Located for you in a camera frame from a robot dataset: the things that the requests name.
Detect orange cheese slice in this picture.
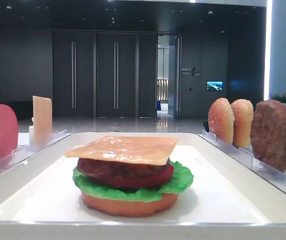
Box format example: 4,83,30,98
64,136,178,166
33,95,53,143

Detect green lettuce leaf on tray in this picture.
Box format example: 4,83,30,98
73,161,194,203

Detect brown meat patty on tray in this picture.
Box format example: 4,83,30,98
77,158,170,179

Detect brown meat patty standing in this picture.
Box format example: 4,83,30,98
250,99,286,172

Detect dark double doors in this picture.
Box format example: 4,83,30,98
53,30,158,118

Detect sesame bun half left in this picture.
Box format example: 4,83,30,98
208,97,235,145

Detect bottom bun on tray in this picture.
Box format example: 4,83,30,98
81,191,178,218

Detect bun half right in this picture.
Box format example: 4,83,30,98
231,99,253,148

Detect silver rectangular metal tray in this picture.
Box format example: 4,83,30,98
0,132,286,240

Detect wall display screen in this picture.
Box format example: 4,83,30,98
206,81,223,92

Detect clear long rail left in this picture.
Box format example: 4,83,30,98
0,129,68,173

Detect clear long rail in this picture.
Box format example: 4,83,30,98
0,129,68,173
201,130,286,193

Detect clear long rail right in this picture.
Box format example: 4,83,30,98
201,130,286,193

